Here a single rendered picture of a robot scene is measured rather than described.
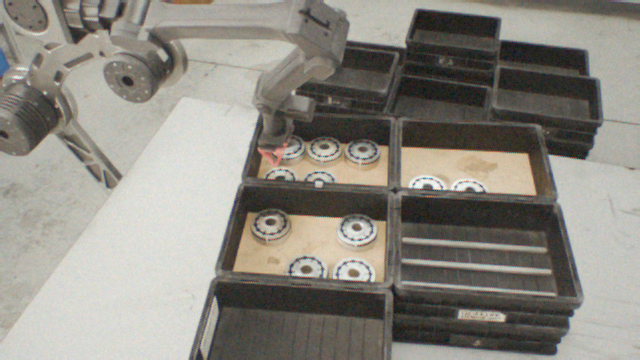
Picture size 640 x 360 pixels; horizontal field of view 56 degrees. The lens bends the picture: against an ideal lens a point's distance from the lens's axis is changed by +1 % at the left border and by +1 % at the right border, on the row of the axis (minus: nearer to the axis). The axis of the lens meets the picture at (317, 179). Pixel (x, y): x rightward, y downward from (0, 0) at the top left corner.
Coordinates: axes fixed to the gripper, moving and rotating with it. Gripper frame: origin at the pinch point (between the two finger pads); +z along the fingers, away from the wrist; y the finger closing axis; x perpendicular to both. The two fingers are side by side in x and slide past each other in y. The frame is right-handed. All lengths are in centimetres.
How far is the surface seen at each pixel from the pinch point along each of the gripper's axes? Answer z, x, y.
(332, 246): 11.4, -18.6, -17.8
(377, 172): 11.6, -25.5, 11.4
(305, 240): 11.5, -11.4, -17.3
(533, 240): 11, -68, -5
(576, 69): 57, -101, 146
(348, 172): 11.7, -17.4, 9.7
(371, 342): 11, -32, -42
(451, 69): 48, -44, 121
